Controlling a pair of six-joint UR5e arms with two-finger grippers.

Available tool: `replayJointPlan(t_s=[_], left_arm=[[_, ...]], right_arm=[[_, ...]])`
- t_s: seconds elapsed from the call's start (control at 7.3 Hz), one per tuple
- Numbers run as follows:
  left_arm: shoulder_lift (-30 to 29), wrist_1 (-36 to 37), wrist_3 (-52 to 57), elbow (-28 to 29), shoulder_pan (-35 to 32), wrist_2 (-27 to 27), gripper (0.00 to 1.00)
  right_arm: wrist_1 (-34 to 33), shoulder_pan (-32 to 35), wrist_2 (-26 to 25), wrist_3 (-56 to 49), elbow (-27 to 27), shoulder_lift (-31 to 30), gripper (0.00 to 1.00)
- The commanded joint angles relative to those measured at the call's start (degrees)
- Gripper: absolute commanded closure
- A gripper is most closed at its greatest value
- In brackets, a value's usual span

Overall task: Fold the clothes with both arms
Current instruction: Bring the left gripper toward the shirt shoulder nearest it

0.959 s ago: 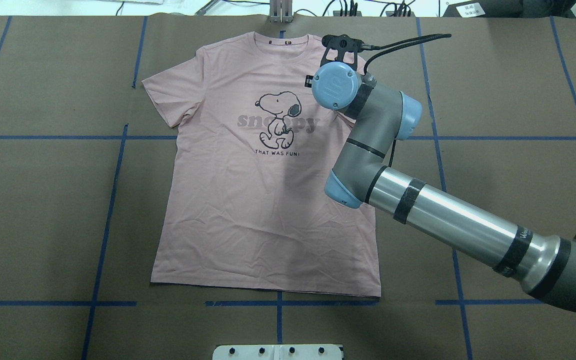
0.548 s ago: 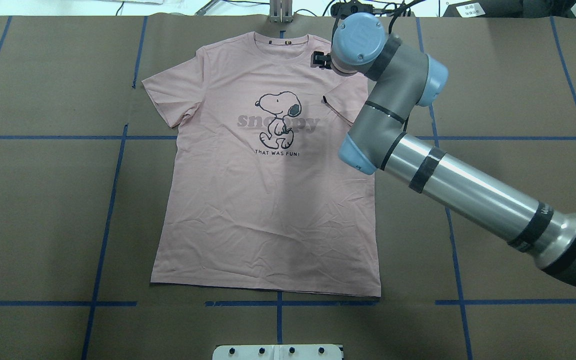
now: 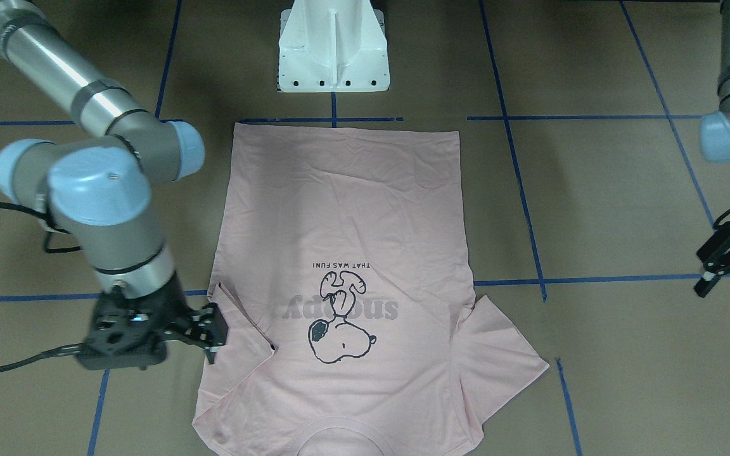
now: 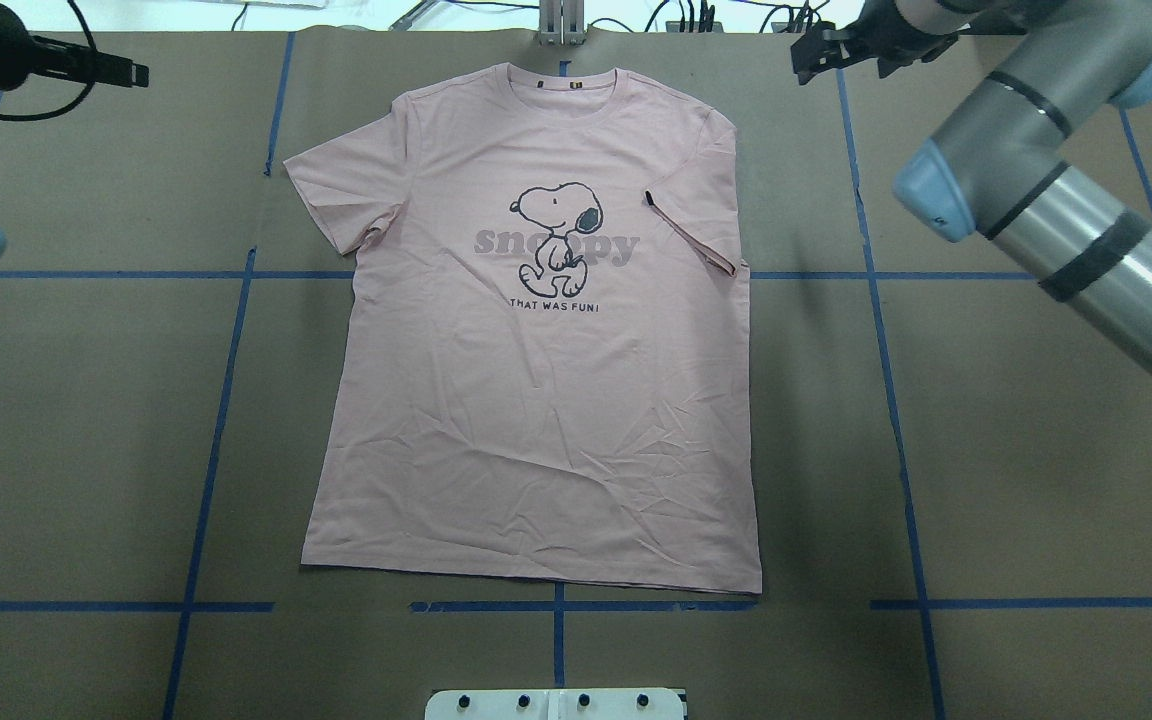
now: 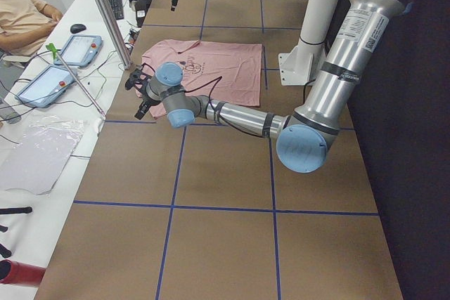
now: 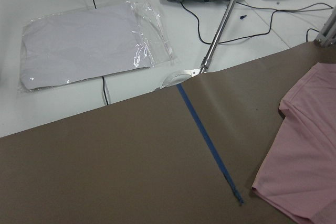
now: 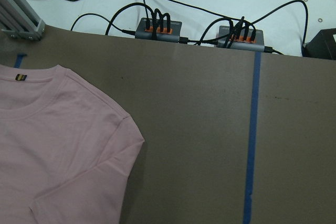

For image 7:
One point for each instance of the pink Snoopy t-shirt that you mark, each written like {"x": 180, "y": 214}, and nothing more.
{"x": 67, "y": 149}

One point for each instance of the grey USB hub near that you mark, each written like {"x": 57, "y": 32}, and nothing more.
{"x": 162, "y": 31}

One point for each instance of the grey usb hub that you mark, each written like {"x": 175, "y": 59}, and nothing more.
{"x": 162, "y": 31}
{"x": 253, "y": 40}

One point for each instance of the grey USB hub far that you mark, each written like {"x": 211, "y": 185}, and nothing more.
{"x": 253, "y": 40}

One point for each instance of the black power box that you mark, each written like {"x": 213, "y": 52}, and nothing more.
{"x": 322, "y": 46}

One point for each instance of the aluminium frame post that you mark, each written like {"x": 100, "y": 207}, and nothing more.
{"x": 19, "y": 20}

